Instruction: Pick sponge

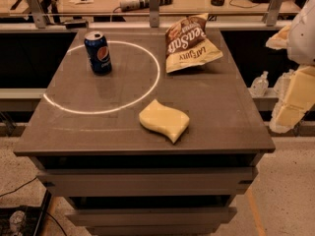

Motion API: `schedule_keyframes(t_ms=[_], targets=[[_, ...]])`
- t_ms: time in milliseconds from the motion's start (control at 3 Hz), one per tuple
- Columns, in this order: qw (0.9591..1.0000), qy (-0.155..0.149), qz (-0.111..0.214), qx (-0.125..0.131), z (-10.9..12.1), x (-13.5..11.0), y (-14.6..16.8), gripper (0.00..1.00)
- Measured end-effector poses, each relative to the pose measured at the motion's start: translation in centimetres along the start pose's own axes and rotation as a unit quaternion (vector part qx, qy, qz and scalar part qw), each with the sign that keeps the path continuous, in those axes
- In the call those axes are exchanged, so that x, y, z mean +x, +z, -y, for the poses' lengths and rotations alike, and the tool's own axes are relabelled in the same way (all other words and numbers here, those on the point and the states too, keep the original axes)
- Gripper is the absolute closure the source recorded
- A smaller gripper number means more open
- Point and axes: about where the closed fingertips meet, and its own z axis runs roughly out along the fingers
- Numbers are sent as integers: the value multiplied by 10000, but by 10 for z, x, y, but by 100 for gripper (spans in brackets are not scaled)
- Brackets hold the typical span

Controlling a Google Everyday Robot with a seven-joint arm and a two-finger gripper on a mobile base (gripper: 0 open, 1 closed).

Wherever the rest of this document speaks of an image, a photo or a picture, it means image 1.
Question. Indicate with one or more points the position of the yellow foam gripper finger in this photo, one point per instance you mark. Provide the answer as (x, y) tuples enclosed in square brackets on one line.
[(279, 40)]

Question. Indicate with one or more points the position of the yellow foam padded gripper finger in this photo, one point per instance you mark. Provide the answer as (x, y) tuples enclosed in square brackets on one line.
[(299, 98)]

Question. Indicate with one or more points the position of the yellow wavy sponge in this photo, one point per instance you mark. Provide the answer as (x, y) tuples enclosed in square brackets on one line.
[(164, 120)]

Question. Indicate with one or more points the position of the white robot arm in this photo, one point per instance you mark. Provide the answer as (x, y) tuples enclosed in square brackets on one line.
[(301, 38)]

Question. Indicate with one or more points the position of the clear plastic bottle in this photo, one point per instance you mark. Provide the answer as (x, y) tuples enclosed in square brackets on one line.
[(259, 85), (281, 82)]

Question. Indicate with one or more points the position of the brown yellow chip bag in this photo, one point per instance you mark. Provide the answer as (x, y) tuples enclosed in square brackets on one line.
[(187, 44)]

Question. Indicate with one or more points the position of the grey drawer cabinet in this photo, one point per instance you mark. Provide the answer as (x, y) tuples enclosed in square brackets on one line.
[(122, 179)]

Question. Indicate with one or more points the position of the blue Pepsi can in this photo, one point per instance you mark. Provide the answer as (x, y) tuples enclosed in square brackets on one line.
[(98, 52)]

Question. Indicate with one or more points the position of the black crate on floor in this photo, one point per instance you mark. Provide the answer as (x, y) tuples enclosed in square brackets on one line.
[(23, 220)]

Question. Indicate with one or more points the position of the grey metal post right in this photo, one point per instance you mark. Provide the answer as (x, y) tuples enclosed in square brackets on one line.
[(271, 17)]

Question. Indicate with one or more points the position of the grey metal post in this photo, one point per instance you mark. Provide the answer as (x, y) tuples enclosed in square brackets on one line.
[(271, 17), (154, 13), (37, 14)]

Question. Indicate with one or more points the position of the grey metal post centre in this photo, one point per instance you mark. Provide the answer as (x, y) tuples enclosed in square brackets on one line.
[(154, 13)]

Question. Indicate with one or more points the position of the grey metal post left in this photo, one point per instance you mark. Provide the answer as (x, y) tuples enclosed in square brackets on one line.
[(37, 14)]

